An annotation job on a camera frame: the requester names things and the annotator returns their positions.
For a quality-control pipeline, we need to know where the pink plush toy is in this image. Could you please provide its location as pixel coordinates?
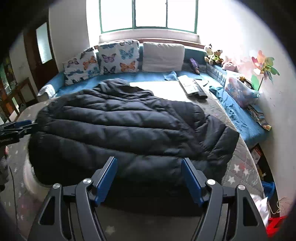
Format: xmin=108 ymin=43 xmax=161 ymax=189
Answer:
xmin=222 ymin=61 xmax=237 ymax=72

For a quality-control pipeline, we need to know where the white plush toy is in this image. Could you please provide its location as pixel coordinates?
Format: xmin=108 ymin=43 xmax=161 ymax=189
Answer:
xmin=204 ymin=44 xmax=214 ymax=65

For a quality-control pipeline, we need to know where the left butterfly print pillow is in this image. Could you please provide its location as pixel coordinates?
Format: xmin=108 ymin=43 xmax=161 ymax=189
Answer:
xmin=63 ymin=47 xmax=100 ymax=86

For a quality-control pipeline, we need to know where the red plastic item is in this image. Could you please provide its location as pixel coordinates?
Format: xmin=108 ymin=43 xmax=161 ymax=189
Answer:
xmin=266 ymin=216 xmax=287 ymax=238

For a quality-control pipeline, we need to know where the wooden wall shelf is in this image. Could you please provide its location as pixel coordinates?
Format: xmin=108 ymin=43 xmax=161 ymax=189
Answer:
xmin=1 ymin=56 xmax=17 ymax=95

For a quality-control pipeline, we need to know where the butterfly print pillow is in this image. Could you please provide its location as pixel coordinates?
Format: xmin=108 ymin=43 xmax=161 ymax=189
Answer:
xmin=63 ymin=47 xmax=100 ymax=86
xmin=97 ymin=40 xmax=139 ymax=75

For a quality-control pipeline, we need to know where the clear plastic storage box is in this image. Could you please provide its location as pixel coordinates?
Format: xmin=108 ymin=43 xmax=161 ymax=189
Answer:
xmin=225 ymin=77 xmax=260 ymax=108

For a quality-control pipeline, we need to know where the white computer keyboard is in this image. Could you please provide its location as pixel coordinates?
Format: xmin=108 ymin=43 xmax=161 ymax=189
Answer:
xmin=178 ymin=75 xmax=208 ymax=99

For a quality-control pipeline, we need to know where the black puffer jacket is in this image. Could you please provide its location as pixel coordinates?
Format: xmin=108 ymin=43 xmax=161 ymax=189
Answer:
xmin=28 ymin=79 xmax=239 ymax=216

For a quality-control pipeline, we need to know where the purple plush toy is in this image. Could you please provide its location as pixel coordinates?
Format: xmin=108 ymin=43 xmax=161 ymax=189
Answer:
xmin=189 ymin=58 xmax=200 ymax=75

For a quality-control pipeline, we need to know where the right butterfly print pillow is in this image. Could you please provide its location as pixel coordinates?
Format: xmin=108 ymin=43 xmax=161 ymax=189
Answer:
xmin=97 ymin=40 xmax=139 ymax=75

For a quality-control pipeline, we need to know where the green framed window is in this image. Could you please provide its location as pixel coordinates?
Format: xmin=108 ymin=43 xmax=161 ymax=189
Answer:
xmin=99 ymin=0 xmax=198 ymax=34

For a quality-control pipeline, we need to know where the colourful pinwheel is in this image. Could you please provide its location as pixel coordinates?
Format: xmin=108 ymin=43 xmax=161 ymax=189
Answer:
xmin=251 ymin=50 xmax=280 ymax=91

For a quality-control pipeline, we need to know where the plain grey pillow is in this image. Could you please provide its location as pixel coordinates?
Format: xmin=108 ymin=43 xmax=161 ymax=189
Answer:
xmin=142 ymin=42 xmax=185 ymax=72

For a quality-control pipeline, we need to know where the dark wooden door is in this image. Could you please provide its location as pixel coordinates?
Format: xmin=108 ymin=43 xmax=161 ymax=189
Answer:
xmin=23 ymin=15 xmax=58 ymax=90

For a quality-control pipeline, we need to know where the green brown plush toy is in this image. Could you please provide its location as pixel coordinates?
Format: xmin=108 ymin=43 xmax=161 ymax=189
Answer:
xmin=209 ymin=50 xmax=223 ymax=66

